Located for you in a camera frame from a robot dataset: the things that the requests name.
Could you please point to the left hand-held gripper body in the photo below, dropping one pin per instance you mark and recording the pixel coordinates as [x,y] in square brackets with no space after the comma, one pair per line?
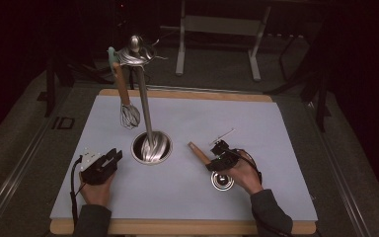
[93,173]

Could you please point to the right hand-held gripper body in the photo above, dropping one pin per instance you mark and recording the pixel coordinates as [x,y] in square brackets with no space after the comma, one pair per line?
[227,159]

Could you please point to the steel utensil rack stand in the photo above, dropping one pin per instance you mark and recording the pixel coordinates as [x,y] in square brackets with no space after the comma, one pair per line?
[144,98]

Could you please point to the person's left hand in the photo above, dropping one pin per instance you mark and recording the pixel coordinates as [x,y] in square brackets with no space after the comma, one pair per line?
[97,196]

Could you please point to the person's right hand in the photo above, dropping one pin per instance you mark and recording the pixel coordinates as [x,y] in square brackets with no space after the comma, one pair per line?
[246,174]

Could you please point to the white table mat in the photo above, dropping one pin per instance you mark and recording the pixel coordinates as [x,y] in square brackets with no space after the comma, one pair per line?
[243,115]

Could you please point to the black stand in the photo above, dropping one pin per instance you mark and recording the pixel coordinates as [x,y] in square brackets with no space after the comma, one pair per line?
[320,98]

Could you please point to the black rectangular floor bracket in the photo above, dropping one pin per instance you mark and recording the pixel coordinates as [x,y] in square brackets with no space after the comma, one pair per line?
[64,123]

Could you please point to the grey metal frame stand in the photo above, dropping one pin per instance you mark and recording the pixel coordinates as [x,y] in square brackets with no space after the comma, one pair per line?
[220,25]

